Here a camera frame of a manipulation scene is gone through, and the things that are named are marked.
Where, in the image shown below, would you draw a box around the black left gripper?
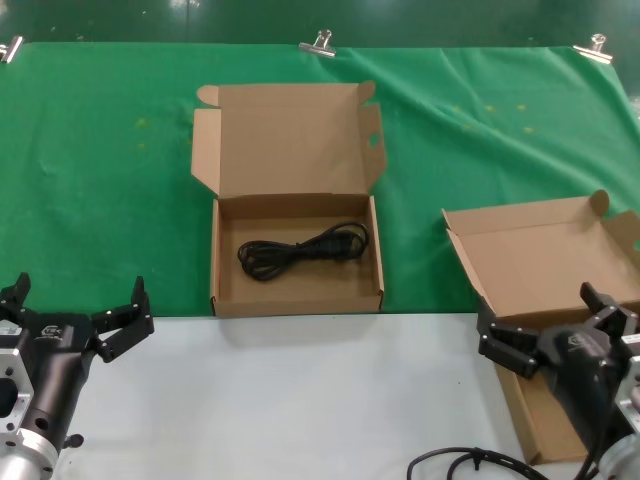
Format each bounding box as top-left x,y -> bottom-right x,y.
0,272 -> 155,454

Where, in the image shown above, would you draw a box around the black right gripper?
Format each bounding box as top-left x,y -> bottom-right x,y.
476,281 -> 640,461

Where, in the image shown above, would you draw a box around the black power cable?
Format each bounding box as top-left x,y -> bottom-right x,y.
237,222 -> 370,283

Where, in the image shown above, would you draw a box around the open cardboard box with hole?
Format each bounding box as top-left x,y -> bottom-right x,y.
190,80 -> 389,317

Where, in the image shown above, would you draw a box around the green table cloth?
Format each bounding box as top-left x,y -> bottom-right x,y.
0,41 -> 640,317

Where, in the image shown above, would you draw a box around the silver binder clip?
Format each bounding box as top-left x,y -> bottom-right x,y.
573,33 -> 614,65
0,35 -> 25,65
298,29 -> 338,60

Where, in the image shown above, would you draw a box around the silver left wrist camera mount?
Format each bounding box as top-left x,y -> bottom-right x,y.
0,319 -> 37,436

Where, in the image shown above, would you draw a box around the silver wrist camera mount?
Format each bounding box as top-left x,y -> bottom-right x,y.
614,333 -> 640,431
0,319 -> 37,436

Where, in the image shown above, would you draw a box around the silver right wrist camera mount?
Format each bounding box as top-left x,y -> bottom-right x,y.
614,333 -> 640,431

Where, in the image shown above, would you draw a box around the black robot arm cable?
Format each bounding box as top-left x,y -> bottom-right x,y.
407,446 -> 601,480

